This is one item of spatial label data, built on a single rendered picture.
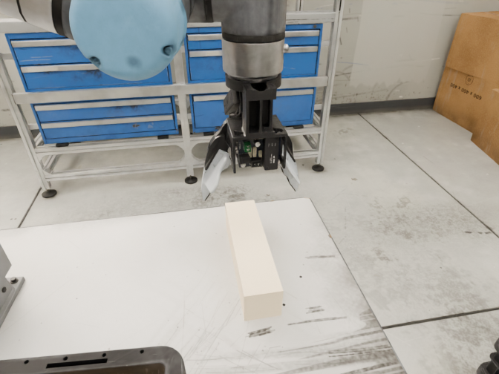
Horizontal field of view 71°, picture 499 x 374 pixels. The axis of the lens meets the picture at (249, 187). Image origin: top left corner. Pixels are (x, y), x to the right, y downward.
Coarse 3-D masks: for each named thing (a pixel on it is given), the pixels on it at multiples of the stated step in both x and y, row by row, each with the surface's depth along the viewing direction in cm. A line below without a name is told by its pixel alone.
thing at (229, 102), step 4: (228, 92) 50; (232, 92) 46; (236, 92) 46; (228, 96) 50; (232, 96) 46; (236, 96) 46; (224, 100) 54; (228, 100) 50; (232, 100) 47; (236, 100) 46; (224, 104) 55; (228, 104) 51; (232, 104) 47; (236, 104) 47; (224, 108) 55; (228, 108) 51; (232, 108) 50; (236, 108) 51; (224, 112) 56; (228, 112) 54; (232, 112) 54
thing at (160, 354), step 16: (96, 352) 27; (112, 352) 27; (128, 352) 27; (144, 352) 27; (160, 352) 27; (176, 352) 27; (0, 368) 26; (16, 368) 26; (32, 368) 26; (48, 368) 26; (64, 368) 26; (80, 368) 26; (96, 368) 26; (112, 368) 27; (128, 368) 27; (144, 368) 27; (176, 368) 26
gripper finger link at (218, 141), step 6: (222, 126) 49; (216, 132) 50; (222, 132) 50; (216, 138) 49; (222, 138) 50; (210, 144) 50; (216, 144) 50; (222, 144) 50; (210, 150) 51; (216, 150) 50; (222, 150) 51; (210, 156) 51; (210, 162) 51
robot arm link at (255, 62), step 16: (224, 48) 41; (240, 48) 39; (256, 48) 39; (272, 48) 39; (288, 48) 43; (224, 64) 42; (240, 64) 40; (256, 64) 40; (272, 64) 40; (256, 80) 41
